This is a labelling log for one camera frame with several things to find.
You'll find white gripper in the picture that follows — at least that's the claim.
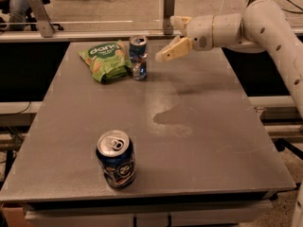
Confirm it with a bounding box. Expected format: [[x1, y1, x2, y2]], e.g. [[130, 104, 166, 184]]
[[155, 15, 213, 62]]

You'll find slim blue redbull can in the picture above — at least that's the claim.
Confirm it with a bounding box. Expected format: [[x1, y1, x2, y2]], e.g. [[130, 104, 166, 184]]
[[129, 35, 148, 80]]

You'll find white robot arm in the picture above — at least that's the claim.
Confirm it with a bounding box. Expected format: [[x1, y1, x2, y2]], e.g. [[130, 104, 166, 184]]
[[155, 0, 303, 116]]

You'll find green rice chip bag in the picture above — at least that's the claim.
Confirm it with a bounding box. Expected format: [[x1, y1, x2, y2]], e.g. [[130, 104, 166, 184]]
[[78, 41, 131, 84]]

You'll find blue pepsi can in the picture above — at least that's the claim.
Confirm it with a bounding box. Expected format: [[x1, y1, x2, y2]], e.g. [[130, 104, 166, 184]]
[[96, 130, 135, 189]]

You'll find seated person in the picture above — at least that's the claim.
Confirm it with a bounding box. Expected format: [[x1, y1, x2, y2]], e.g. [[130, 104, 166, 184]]
[[0, 0, 50, 31]]

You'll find cardboard box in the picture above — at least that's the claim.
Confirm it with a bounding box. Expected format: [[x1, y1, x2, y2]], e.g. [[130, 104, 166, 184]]
[[2, 207, 34, 227]]

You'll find middle metal bracket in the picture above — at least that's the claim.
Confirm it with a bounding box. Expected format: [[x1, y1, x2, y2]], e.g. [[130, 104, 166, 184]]
[[163, 0, 175, 35]]

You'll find left metal bracket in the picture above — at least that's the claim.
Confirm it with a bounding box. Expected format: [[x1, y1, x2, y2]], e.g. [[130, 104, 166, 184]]
[[27, 0, 54, 38]]

